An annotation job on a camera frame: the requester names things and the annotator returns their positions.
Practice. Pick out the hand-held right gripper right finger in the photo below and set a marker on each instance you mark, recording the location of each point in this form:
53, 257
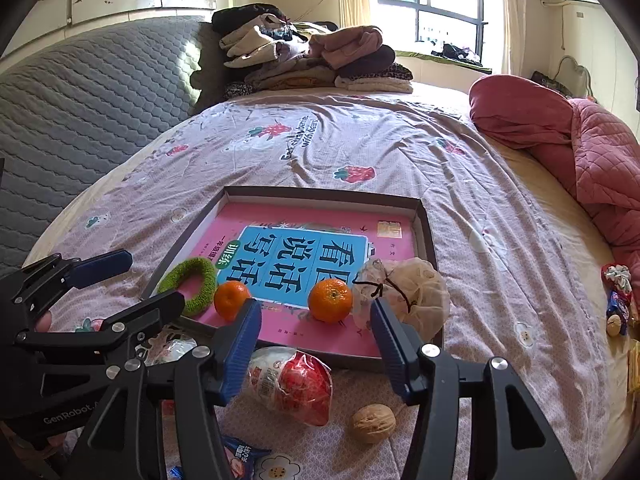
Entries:
390, 355

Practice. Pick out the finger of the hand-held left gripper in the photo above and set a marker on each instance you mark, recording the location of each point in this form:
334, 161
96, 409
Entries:
155, 307
105, 262

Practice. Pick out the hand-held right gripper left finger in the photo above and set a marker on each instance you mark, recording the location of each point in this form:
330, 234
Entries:
240, 355

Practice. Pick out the green fluffy scrunchie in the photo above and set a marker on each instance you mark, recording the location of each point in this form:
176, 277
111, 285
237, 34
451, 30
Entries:
175, 272

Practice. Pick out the orange tangerine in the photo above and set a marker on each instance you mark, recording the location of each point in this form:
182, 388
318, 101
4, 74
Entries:
330, 300
230, 300

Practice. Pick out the walnut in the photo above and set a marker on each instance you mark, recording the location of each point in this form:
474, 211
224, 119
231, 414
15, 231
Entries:
372, 424

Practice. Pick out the beige mesh pouch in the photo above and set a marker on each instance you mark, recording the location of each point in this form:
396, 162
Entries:
420, 290

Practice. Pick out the blue cookie packet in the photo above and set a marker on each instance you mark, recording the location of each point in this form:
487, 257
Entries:
240, 457

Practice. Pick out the shallow grey cardboard box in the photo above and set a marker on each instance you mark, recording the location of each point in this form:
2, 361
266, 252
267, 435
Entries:
320, 192

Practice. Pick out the person's left hand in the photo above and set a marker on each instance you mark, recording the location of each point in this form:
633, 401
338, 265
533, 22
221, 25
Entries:
44, 322

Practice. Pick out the pink and blue book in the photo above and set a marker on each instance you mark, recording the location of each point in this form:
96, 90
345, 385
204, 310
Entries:
300, 260

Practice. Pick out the grey quilted headboard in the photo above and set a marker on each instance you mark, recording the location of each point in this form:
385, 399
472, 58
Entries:
75, 110

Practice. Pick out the strawberry print bed cover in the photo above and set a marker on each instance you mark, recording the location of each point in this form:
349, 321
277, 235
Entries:
350, 150

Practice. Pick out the cream bed sheet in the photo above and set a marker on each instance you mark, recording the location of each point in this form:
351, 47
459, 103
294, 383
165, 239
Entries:
550, 220

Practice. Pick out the blue snack packet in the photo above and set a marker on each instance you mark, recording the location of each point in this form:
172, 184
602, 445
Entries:
617, 315

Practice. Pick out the yellow snack packet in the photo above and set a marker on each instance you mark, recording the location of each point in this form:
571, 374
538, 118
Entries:
635, 367

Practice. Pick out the pile of folded clothes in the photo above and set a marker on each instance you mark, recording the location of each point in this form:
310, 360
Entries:
300, 60

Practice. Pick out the pink quilted blanket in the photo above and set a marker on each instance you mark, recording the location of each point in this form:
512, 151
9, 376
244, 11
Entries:
600, 160

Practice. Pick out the green windowsill mat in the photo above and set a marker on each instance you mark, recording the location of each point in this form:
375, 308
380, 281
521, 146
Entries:
415, 56

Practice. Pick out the dark crumpled cloth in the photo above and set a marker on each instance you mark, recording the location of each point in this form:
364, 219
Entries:
455, 52

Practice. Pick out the dark patterned cushion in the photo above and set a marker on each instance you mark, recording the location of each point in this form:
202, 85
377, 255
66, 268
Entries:
550, 84

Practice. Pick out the white curved chair back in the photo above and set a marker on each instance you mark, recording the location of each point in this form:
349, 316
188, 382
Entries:
580, 72

